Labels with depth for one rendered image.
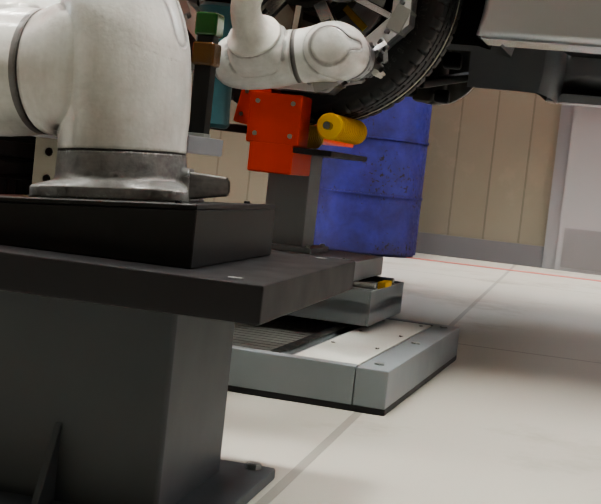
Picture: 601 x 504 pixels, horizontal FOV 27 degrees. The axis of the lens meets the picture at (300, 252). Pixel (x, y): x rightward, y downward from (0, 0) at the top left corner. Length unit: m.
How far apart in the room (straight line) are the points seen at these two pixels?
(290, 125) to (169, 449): 1.39
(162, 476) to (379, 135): 5.16
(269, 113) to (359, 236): 3.80
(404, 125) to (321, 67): 4.26
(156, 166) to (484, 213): 5.78
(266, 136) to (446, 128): 4.53
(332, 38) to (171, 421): 1.03
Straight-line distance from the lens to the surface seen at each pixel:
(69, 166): 1.48
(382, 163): 6.49
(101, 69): 1.46
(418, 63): 2.79
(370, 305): 2.70
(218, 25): 2.15
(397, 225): 6.55
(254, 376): 2.27
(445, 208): 7.20
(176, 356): 1.40
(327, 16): 2.83
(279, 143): 2.71
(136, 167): 1.45
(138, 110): 1.45
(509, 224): 7.17
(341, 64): 2.27
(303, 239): 2.87
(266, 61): 2.32
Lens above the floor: 0.42
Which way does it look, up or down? 4 degrees down
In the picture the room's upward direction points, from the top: 6 degrees clockwise
